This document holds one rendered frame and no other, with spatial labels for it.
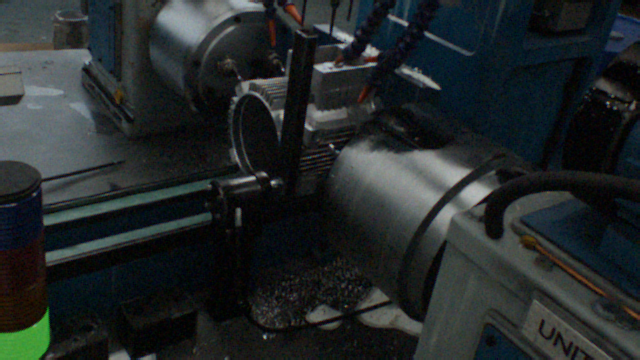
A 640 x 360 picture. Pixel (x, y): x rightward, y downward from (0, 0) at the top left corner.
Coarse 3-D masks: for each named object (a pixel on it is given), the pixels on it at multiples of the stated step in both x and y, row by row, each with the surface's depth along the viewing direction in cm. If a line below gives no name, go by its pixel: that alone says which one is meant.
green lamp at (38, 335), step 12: (48, 312) 62; (36, 324) 60; (48, 324) 63; (0, 336) 59; (12, 336) 59; (24, 336) 59; (36, 336) 61; (48, 336) 63; (0, 348) 59; (12, 348) 59; (24, 348) 60; (36, 348) 61
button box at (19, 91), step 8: (0, 72) 105; (8, 72) 106; (16, 72) 106; (0, 80) 105; (8, 80) 106; (16, 80) 106; (0, 88) 105; (8, 88) 105; (16, 88) 106; (0, 96) 104; (8, 96) 105; (16, 96) 106; (0, 104) 109; (8, 104) 110
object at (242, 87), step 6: (240, 84) 109; (246, 84) 110; (240, 90) 110; (246, 90) 109; (378, 96) 111; (366, 102) 111; (372, 102) 110; (378, 102) 110; (366, 108) 111; (372, 108) 110; (378, 108) 110; (282, 114) 101; (276, 120) 102; (282, 120) 100; (234, 156) 115; (234, 162) 116
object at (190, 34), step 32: (192, 0) 128; (224, 0) 125; (160, 32) 129; (192, 32) 121; (224, 32) 121; (256, 32) 125; (288, 32) 129; (160, 64) 130; (192, 64) 121; (224, 64) 121; (256, 64) 128; (192, 96) 124; (224, 96) 127
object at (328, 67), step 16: (320, 48) 113; (336, 48) 115; (288, 64) 111; (320, 64) 114; (352, 64) 115; (368, 64) 109; (320, 80) 104; (336, 80) 105; (352, 80) 107; (320, 96) 105; (336, 96) 107; (352, 96) 109; (368, 96) 111
